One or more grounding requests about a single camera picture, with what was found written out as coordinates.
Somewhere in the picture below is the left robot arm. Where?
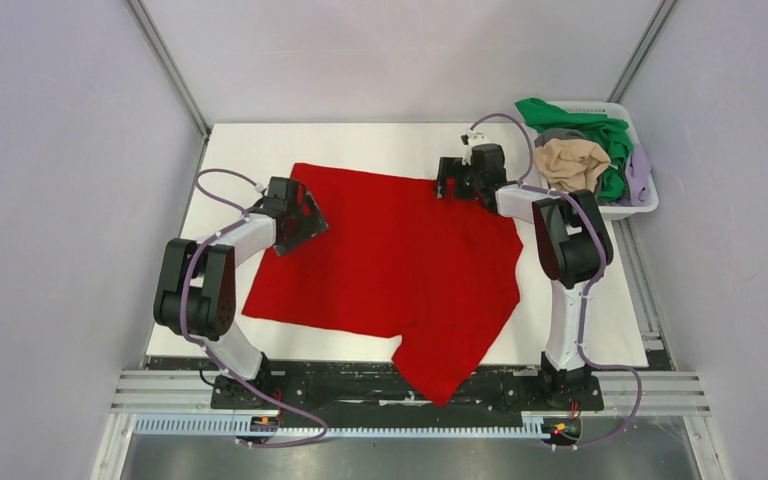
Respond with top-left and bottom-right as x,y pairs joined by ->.
153,177 -> 328,408

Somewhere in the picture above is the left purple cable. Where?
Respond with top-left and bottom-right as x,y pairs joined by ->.
178,168 -> 329,450

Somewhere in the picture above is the beige t shirt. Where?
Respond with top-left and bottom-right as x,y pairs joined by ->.
534,138 -> 611,193

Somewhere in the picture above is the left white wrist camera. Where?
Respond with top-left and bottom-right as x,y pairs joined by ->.
253,182 -> 267,196

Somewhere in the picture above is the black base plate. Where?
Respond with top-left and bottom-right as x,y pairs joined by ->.
210,361 -> 605,432

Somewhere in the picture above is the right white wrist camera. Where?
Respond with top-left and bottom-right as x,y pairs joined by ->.
460,129 -> 489,165

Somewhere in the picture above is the grey t shirt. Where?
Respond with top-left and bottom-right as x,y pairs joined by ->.
534,128 -> 587,148

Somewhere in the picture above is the lilac t shirt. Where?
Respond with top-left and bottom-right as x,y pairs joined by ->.
623,144 -> 652,207

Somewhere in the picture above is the white slotted cable duct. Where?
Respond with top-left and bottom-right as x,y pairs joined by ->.
134,414 -> 569,440

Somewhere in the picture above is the aluminium frame rail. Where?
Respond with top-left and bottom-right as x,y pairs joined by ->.
111,370 -> 213,414

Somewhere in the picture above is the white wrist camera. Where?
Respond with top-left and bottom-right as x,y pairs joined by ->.
253,182 -> 267,196
460,129 -> 489,165

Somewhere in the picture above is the white plastic basket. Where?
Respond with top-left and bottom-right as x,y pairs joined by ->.
547,101 -> 659,220

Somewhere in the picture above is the red t shirt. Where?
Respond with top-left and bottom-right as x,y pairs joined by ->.
242,163 -> 523,406

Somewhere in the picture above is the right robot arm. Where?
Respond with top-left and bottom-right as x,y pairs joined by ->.
433,143 -> 613,408

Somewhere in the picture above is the green t shirt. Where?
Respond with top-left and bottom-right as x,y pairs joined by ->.
515,97 -> 633,203

